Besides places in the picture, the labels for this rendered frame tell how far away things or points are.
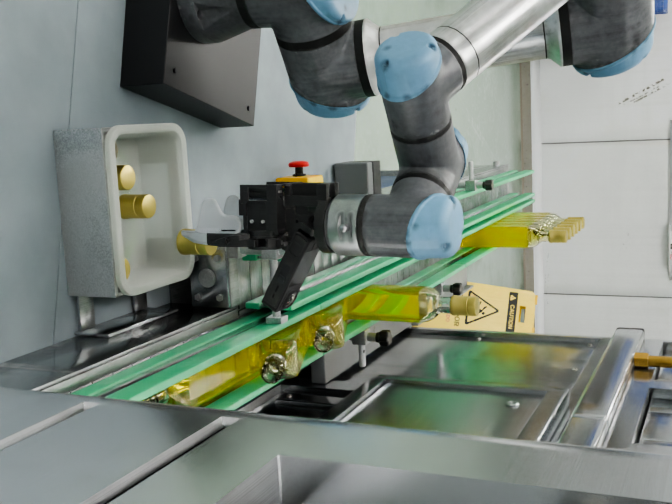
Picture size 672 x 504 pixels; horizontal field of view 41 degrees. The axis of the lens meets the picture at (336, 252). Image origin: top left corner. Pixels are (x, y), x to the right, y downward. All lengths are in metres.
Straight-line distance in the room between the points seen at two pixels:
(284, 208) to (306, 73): 0.30
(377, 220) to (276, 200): 0.13
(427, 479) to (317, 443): 0.04
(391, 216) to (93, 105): 0.48
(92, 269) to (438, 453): 0.96
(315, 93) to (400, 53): 0.37
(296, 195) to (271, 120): 0.62
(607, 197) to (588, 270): 0.59
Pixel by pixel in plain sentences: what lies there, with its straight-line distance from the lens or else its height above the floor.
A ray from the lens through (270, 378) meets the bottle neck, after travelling 1.22.
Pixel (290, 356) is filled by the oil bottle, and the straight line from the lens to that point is 1.26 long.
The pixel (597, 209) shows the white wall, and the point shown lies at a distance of 7.21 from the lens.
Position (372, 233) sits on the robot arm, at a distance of 1.04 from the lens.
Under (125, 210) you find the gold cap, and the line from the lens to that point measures 1.28.
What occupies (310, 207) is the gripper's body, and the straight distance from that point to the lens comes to 1.09.
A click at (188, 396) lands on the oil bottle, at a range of 1.16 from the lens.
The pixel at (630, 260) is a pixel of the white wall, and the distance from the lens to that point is 7.23.
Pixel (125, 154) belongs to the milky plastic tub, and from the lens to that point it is 1.31.
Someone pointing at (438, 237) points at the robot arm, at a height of 1.26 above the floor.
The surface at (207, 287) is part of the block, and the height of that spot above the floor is 0.85.
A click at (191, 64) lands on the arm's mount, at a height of 0.82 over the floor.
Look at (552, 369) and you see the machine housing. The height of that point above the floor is 1.25.
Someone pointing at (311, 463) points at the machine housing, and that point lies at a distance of 0.29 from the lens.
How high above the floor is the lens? 1.56
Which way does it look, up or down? 24 degrees down
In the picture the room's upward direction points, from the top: 91 degrees clockwise
